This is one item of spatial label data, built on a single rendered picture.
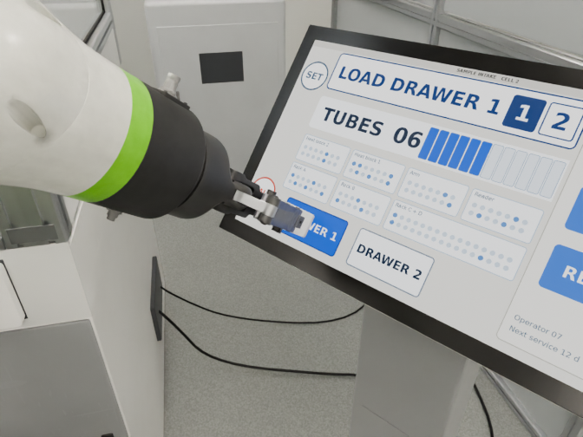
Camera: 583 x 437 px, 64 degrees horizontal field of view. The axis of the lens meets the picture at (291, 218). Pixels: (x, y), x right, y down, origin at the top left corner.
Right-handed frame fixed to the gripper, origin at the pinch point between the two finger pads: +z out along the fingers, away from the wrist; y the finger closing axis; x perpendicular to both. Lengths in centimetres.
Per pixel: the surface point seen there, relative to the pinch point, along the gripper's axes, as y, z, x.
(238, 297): 79, 113, 40
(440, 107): -9.0, 4.8, -18.4
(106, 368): 29.3, 12.1, 36.7
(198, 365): 66, 88, 61
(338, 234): -4.0, 4.9, -0.6
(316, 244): -1.7, 4.9, 1.6
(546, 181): -22.2, 4.9, -13.7
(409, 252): -12.7, 4.9, -2.0
